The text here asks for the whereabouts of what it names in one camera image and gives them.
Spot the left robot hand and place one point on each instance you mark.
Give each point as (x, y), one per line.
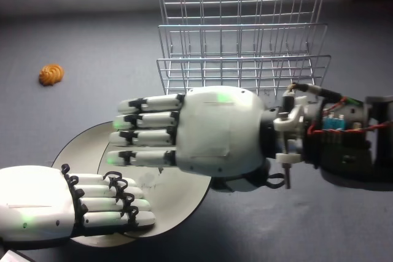
(37, 200)

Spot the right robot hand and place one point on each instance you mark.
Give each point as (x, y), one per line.
(215, 127)

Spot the orange swirl cookie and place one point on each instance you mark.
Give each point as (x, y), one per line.
(51, 75)

